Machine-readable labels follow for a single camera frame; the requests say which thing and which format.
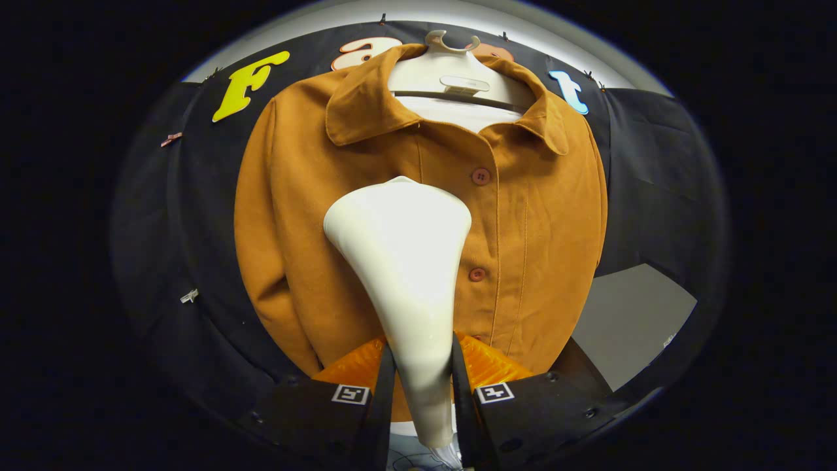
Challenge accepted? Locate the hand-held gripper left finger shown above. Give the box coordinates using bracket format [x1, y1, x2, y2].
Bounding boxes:
[252, 337, 396, 469]

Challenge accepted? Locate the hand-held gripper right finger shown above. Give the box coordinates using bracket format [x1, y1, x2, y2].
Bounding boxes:
[451, 332, 615, 469]

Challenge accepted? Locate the white garment steamer head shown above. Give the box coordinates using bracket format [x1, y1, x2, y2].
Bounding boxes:
[323, 175, 473, 449]

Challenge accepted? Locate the brown button-up shirt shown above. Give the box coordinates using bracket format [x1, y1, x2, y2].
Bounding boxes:
[233, 43, 609, 423]

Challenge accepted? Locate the white garment hanger form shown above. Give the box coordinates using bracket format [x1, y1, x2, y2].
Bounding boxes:
[387, 29, 537, 439]

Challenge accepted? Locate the grey cabinet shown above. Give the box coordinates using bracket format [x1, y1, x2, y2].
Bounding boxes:
[553, 263, 698, 394]

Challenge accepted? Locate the black backdrop cloth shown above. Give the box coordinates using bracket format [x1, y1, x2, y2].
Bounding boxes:
[111, 20, 730, 419]

